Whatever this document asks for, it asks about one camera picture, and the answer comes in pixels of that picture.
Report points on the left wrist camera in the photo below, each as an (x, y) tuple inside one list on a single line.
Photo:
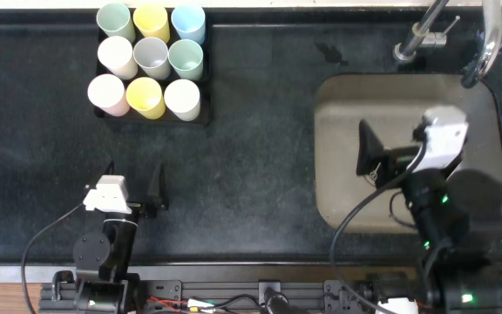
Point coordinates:
[(109, 194)]

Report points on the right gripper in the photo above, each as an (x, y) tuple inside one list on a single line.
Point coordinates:
[(397, 163)]

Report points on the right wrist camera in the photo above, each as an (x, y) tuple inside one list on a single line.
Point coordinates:
[(445, 139)]

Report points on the steel sink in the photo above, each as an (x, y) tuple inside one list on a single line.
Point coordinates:
[(342, 109)]

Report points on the white cup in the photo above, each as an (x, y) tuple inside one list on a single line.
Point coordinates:
[(182, 98), (116, 54)]

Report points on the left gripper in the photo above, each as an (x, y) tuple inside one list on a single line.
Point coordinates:
[(142, 209)]

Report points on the pink cup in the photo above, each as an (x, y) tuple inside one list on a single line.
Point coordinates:
[(107, 92)]

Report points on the grey cup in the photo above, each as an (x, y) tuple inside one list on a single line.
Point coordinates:
[(151, 56)]

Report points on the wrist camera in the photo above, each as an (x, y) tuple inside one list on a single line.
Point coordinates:
[(109, 194), (445, 139)]

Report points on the green cup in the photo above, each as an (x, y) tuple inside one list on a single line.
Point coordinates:
[(185, 59), (115, 19)]

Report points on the blue cup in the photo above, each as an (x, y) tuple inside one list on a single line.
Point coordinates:
[(187, 22)]

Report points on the yellow cup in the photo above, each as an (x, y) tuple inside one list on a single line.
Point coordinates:
[(145, 98), (151, 22)]

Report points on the steel tap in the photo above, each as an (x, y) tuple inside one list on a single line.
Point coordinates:
[(412, 37)]

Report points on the black tray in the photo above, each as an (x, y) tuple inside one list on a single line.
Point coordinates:
[(205, 87)]

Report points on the mounting rail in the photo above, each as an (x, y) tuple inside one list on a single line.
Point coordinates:
[(225, 292)]

